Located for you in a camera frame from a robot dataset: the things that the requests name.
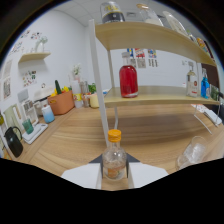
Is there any clear bottle orange cap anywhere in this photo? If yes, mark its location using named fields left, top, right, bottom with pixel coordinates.
left=101, top=129, right=128, bottom=181

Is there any small blue liquid bottle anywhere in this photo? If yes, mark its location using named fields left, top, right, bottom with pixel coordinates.
left=200, top=68, right=211, bottom=100

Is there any large white milk bottle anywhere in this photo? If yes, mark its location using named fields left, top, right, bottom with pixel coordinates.
left=162, top=10, right=189, bottom=37

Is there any white and blue cup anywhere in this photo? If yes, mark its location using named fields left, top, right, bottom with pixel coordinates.
left=41, top=104, right=56, bottom=124

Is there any green cup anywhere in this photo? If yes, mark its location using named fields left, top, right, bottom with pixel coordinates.
left=21, top=118, right=35, bottom=135

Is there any yellow cup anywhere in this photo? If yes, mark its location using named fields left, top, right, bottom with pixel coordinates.
left=89, top=92, right=101, bottom=109

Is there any clear glass with ice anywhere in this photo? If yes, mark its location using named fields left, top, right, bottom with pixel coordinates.
left=175, top=135, right=208, bottom=171

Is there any white tray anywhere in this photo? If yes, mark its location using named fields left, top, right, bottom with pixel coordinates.
left=21, top=122, right=49, bottom=145

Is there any orange storage basket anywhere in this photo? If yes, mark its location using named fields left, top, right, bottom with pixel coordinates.
left=47, top=89, right=75, bottom=116

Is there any black pitcher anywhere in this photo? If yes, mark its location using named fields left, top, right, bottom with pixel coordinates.
left=3, top=126, right=24, bottom=159

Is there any green potted plant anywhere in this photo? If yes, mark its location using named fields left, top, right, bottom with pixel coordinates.
left=88, top=82, right=98, bottom=95

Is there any white notebook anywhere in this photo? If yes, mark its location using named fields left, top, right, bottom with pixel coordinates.
left=191, top=103, right=223, bottom=127

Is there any white cooker pot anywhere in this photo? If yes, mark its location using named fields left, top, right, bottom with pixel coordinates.
left=33, top=83, right=56, bottom=101

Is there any green cucumber toy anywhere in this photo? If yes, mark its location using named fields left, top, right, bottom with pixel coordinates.
left=54, top=79, right=63, bottom=95

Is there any red liquid glass bottle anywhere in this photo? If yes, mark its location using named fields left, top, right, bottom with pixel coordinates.
left=118, top=51, right=139, bottom=99

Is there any clear bottle red label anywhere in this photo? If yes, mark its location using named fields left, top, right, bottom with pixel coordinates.
left=185, top=64, right=199, bottom=98

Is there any white plant ornament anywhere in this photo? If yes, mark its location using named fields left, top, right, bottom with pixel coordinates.
left=34, top=35, right=49, bottom=53

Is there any tall black yellow can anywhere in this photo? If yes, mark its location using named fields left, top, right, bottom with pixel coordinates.
left=99, top=1, right=126, bottom=24

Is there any wooden wall shelf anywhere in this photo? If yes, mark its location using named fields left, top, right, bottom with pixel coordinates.
left=18, top=50, right=52, bottom=64

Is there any two-tier wooden white-frame rack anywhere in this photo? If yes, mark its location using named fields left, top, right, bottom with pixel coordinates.
left=87, top=19, right=223, bottom=148

